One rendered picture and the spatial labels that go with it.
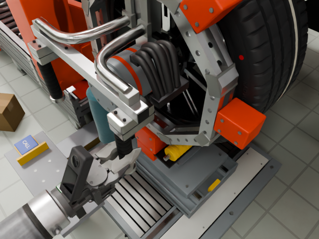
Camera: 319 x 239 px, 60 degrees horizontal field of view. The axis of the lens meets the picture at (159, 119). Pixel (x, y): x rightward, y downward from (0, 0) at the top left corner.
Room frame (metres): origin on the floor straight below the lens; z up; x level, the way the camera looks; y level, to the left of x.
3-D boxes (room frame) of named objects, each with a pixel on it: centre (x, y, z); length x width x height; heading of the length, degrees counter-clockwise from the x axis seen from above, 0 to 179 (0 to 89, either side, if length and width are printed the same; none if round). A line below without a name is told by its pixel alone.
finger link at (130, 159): (0.33, 0.07, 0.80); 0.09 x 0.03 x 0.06; 126
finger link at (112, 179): (0.30, 0.11, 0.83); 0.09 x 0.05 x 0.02; 126
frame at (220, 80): (0.64, 0.03, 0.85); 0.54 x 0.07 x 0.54; 44
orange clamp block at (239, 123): (0.42, -0.19, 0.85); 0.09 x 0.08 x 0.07; 44
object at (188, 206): (0.76, -0.09, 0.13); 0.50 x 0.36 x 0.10; 44
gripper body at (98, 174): (0.27, 0.17, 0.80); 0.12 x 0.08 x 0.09; 134
